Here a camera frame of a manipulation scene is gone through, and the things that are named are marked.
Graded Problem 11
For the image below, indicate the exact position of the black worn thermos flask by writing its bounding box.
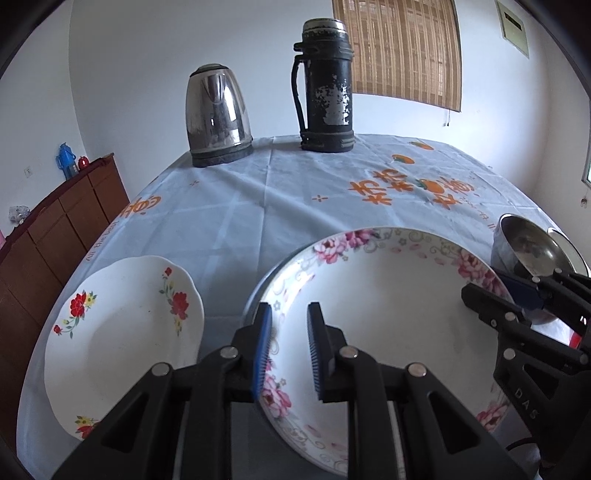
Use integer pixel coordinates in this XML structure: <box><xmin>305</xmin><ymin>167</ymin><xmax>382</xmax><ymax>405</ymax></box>
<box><xmin>291</xmin><ymin>18</ymin><xmax>355</xmax><ymax>152</ymax></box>

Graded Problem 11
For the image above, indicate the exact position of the wall electrical panel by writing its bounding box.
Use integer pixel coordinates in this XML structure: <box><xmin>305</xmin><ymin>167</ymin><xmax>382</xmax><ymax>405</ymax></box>
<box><xmin>495</xmin><ymin>0</ymin><xmax>531</xmax><ymax>58</ymax></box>

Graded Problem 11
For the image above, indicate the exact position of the blue water bottle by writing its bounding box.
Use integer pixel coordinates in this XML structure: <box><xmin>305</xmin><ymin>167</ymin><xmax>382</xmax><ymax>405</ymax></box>
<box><xmin>56</xmin><ymin>143</ymin><xmax>77</xmax><ymax>178</ymax></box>

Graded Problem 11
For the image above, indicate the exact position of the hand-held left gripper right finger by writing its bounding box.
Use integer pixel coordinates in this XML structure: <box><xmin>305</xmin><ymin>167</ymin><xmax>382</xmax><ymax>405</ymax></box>
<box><xmin>307</xmin><ymin>302</ymin><xmax>527</xmax><ymax>480</ymax></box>

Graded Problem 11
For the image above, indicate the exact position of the brown wooden cabinet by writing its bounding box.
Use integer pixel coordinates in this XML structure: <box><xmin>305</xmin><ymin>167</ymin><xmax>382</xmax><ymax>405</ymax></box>
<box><xmin>0</xmin><ymin>152</ymin><xmax>131</xmax><ymax>393</ymax></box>

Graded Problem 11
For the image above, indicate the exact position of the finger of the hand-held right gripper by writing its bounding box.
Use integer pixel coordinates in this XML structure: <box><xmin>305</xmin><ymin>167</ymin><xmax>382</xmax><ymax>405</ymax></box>
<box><xmin>462</xmin><ymin>282</ymin><xmax>587</xmax><ymax>370</ymax></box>
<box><xmin>501</xmin><ymin>270</ymin><xmax>591</xmax><ymax>333</ymax></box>

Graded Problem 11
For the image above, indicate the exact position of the steel electric kettle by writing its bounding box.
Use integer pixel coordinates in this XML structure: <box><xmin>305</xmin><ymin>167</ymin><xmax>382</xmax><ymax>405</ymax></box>
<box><xmin>185</xmin><ymin>64</ymin><xmax>254</xmax><ymax>168</ymax></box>

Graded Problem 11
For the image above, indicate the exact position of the small steel bowl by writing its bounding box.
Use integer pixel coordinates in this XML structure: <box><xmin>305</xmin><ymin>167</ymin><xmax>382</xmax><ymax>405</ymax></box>
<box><xmin>490</xmin><ymin>213</ymin><xmax>575</xmax><ymax>326</ymax></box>

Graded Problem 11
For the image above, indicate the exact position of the white plate with red flowers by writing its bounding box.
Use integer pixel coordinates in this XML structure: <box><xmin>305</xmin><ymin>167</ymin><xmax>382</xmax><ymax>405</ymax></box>
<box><xmin>42</xmin><ymin>255</ymin><xmax>205</xmax><ymax>439</ymax></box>

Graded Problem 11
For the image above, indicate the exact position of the light blue printed tablecloth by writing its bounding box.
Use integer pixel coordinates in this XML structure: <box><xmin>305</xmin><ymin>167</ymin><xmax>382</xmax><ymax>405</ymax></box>
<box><xmin>16</xmin><ymin>134</ymin><xmax>573</xmax><ymax>480</ymax></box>

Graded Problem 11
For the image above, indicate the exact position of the bamboo window blind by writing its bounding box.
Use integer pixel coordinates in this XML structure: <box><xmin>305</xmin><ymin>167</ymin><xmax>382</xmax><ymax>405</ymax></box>
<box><xmin>331</xmin><ymin>0</ymin><xmax>463</xmax><ymax>112</ymax></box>

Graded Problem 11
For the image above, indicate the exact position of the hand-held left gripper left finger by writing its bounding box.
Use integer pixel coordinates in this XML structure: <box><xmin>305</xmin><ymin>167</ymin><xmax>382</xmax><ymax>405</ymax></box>
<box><xmin>53</xmin><ymin>302</ymin><xmax>273</xmax><ymax>480</ymax></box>

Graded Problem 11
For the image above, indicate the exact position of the white plate with pink flowers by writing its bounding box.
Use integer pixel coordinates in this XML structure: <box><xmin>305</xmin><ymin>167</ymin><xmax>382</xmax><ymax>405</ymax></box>
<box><xmin>254</xmin><ymin>226</ymin><xmax>518</xmax><ymax>476</ymax></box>

